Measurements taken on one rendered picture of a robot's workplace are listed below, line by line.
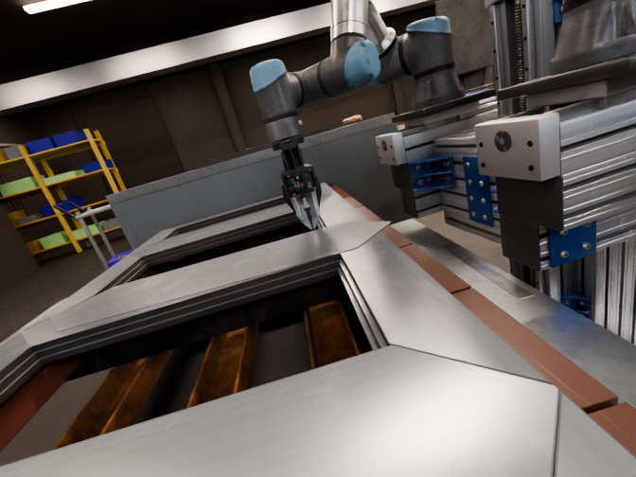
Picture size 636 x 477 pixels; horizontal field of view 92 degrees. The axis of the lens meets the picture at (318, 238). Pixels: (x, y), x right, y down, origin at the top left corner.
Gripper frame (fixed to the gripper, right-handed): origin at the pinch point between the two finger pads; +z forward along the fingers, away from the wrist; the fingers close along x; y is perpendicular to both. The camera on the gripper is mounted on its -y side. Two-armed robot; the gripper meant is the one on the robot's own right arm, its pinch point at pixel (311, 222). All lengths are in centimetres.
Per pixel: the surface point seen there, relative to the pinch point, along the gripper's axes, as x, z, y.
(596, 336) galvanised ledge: 34, 18, 40
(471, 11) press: 333, -126, -446
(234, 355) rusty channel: -23.3, 17.6, 17.7
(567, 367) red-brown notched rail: 16, 3, 55
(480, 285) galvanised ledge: 29.4, 17.7, 19.4
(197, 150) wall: -279, -73, -1043
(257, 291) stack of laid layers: -12.9, 2.9, 22.9
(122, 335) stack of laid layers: -37.2, 3.2, 23.6
